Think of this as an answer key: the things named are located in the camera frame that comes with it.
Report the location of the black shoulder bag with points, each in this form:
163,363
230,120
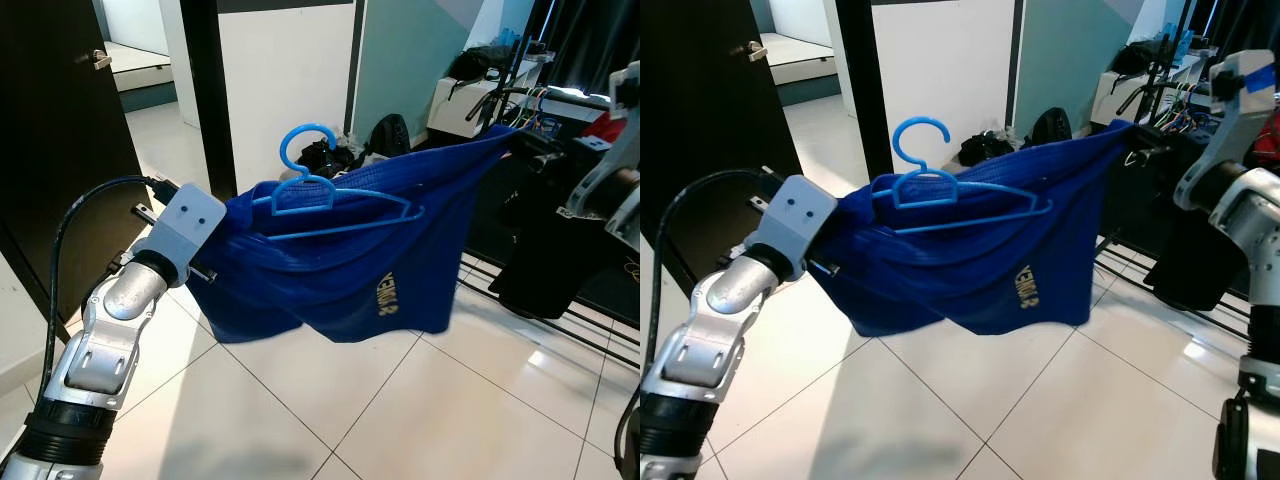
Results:
1135,57
480,62

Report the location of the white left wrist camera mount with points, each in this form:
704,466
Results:
800,215
185,225

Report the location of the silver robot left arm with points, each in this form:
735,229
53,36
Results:
100,350
715,340

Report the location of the light blue plastic bag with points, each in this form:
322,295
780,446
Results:
1175,42
512,42

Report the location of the thick blue plastic hanger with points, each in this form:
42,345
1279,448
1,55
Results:
310,127
920,122

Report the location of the dark brown door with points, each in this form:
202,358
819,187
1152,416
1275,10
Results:
60,150
720,120

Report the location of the royal blue jersey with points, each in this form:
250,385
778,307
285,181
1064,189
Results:
980,280
350,280

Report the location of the black backpack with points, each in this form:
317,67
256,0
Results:
390,135
1050,128

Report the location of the black metal clothes rack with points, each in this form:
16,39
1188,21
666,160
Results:
1200,318
580,340

